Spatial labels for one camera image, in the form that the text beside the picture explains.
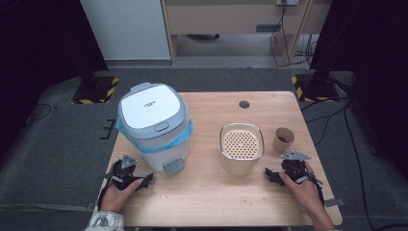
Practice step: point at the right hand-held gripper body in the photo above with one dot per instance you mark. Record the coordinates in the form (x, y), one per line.
(295, 168)

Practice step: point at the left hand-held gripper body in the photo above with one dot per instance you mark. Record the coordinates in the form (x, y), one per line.
(123, 173)

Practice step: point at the brown paper cup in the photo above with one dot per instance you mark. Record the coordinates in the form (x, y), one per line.
(281, 144)

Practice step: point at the red food scraps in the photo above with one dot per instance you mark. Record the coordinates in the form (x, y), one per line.
(283, 139)

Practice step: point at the beige strainer container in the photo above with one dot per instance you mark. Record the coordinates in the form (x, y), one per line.
(241, 144)

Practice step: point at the blue trash bag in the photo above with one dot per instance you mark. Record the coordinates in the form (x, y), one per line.
(179, 138)

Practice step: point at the white grey pedal trash bin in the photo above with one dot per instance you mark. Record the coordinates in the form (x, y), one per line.
(150, 109)

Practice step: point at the person's left hand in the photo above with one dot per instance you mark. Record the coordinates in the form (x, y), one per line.
(115, 199)

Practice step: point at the person's right hand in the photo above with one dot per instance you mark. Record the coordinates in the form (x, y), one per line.
(304, 195)

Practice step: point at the grey tape piece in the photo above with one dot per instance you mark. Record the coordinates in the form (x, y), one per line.
(334, 202)
(91, 205)

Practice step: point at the black floor tape marks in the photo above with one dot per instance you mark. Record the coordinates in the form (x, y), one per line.
(108, 129)

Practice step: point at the dark round table grommet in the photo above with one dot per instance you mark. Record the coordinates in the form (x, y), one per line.
(244, 104)

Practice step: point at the black stand with striped base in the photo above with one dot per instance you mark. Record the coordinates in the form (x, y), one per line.
(316, 88)
(96, 91)

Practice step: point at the black curtain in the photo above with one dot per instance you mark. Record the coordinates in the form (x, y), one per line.
(38, 48)
(375, 64)

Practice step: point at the white cabinet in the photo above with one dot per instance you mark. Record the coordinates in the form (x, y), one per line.
(128, 29)

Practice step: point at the light wooden desk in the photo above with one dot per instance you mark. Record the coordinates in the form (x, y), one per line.
(231, 17)

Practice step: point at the white power strip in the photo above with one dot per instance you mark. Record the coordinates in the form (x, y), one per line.
(287, 2)

